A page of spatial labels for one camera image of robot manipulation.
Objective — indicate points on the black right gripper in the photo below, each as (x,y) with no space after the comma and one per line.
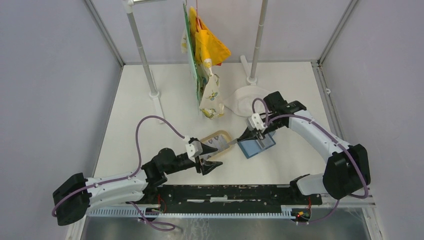
(248,134)

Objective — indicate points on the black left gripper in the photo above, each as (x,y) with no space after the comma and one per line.
(208,166)

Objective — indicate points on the blue leather card holder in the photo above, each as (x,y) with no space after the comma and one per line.
(251,148)

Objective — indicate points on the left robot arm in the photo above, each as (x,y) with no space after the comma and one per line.
(79,195)

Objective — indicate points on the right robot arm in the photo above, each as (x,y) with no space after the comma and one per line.
(347,171)

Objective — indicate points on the beige oval tray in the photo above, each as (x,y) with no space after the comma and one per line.
(220,140)

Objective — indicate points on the white crumpled cloth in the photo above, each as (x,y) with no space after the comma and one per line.
(240,102)

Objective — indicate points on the dinosaur print hanging cloth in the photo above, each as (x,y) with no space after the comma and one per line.
(211,102)

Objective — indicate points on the right rack pole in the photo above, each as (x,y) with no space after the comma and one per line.
(250,70)

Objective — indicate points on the rack pole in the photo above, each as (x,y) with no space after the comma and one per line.
(250,70)
(154,93)

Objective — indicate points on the light green hanging cloth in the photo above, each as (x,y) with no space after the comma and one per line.
(190,55)

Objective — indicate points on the yellow hanging cloth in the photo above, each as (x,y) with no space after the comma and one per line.
(209,51)

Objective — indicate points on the left rack pole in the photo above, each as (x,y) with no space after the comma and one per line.
(154,93)

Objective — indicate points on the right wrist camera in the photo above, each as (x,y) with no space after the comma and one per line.
(255,122)

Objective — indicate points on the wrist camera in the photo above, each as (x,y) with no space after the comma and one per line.
(194,149)
(255,122)

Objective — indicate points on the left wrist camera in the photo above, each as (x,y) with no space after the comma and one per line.
(194,149)

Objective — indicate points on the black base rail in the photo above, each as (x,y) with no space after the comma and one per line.
(227,199)

